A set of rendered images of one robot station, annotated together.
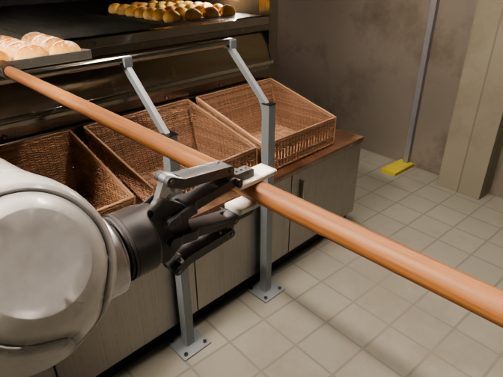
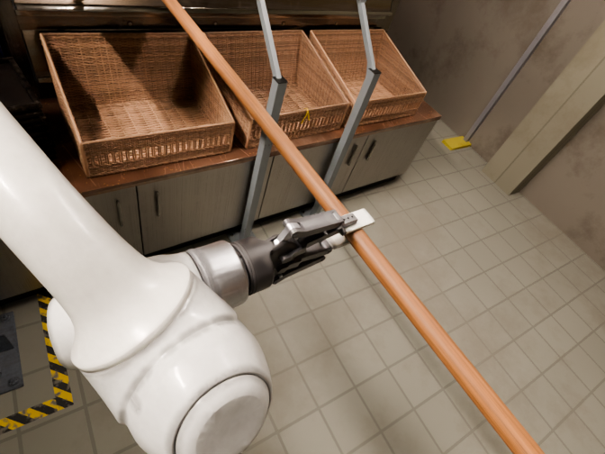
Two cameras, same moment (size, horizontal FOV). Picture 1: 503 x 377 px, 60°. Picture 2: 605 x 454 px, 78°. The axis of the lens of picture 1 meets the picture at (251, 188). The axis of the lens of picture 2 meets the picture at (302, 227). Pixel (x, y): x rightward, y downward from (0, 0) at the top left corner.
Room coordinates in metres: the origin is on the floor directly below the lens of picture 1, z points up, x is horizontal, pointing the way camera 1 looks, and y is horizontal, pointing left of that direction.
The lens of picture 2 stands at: (0.10, 0.11, 1.62)
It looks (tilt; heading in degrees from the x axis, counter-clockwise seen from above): 47 degrees down; 355
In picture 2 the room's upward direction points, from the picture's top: 22 degrees clockwise
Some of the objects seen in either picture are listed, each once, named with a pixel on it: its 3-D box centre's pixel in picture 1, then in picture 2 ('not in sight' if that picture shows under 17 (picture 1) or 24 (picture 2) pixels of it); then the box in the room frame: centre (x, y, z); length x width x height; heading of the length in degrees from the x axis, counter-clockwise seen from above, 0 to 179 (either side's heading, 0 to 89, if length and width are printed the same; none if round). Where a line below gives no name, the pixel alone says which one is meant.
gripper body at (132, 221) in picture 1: (150, 233); (266, 259); (0.41, 0.11, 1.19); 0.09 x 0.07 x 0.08; 135
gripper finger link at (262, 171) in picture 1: (251, 176); (353, 222); (0.52, 0.00, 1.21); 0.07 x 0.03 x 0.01; 135
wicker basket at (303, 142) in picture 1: (267, 120); (365, 75); (2.16, -0.08, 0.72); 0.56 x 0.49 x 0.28; 135
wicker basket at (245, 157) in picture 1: (174, 152); (276, 84); (1.74, 0.33, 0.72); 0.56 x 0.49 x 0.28; 136
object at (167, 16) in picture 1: (171, 9); not in sight; (2.63, 0.45, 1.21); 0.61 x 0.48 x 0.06; 45
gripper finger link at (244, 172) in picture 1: (236, 170); (344, 218); (0.50, 0.02, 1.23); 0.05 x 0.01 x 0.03; 135
